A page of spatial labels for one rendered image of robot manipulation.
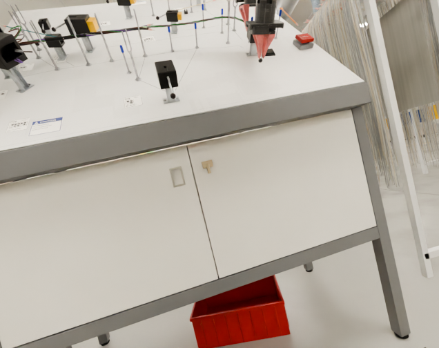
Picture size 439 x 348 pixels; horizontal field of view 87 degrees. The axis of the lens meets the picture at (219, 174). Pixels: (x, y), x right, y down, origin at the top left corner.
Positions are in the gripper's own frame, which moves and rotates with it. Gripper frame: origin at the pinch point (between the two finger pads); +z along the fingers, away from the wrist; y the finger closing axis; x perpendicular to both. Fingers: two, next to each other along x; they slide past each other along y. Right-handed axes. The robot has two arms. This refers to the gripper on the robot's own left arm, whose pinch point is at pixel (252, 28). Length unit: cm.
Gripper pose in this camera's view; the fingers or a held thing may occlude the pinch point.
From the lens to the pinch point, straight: 96.3
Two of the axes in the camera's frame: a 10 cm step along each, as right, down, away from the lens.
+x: 1.6, 4.6, -8.7
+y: -9.9, 1.2, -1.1
